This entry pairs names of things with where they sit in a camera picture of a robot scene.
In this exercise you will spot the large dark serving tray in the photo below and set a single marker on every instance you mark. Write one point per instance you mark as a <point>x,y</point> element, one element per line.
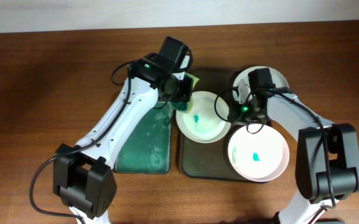
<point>210,160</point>

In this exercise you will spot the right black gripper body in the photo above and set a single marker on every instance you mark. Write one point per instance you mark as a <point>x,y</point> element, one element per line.
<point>244,113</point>

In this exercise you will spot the white plate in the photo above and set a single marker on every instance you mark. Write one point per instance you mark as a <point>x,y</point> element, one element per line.
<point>202,124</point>
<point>258,153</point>
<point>264,82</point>

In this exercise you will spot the small green water tray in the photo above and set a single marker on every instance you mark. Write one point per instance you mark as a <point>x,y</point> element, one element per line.
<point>148,148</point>

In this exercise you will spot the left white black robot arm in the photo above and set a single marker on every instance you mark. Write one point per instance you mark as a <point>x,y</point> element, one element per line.
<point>83,174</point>

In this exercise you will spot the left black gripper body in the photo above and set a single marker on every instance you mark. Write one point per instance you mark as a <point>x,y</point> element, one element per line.
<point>181,91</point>

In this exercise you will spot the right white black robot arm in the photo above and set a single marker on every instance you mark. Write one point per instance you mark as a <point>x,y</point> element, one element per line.
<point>327,157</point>

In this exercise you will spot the green yellow sponge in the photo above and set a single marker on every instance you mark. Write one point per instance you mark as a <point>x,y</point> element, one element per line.
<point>182,101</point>

